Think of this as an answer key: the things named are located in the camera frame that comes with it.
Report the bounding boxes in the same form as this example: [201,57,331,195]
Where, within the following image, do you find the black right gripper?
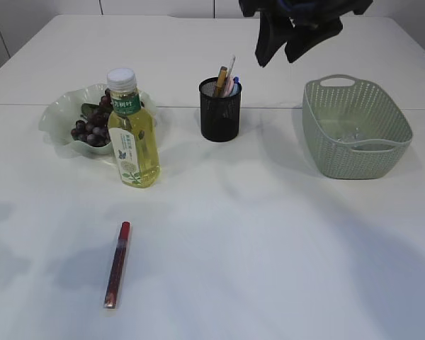
[239,0,373,67]

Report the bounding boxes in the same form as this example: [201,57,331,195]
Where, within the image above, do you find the clear plastic ruler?
[226,55,236,84]

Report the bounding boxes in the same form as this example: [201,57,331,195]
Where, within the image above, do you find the blue scissors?
[230,76,240,96]

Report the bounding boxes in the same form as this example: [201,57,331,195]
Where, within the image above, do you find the gold glitter pen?
[212,67,227,98]

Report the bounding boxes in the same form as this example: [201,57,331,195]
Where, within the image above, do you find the pink scissors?
[221,77,233,98]

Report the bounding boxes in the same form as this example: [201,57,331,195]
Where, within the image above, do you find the clear plastic sheet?
[336,127,367,143]

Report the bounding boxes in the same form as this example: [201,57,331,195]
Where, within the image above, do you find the dark red grape bunch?
[69,87,146,148]

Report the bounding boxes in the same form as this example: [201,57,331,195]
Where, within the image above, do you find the red glitter pen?
[103,222,131,309]

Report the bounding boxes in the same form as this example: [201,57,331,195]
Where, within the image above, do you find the yellow tea bottle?
[107,68,160,188]

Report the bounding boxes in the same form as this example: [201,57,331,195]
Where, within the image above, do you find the black mesh pen holder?
[199,77,242,142]

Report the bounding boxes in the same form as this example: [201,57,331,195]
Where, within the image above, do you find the green woven plastic basket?
[302,74,413,180]

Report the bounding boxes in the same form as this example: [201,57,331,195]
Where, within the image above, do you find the green wavy glass plate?
[38,83,159,157]

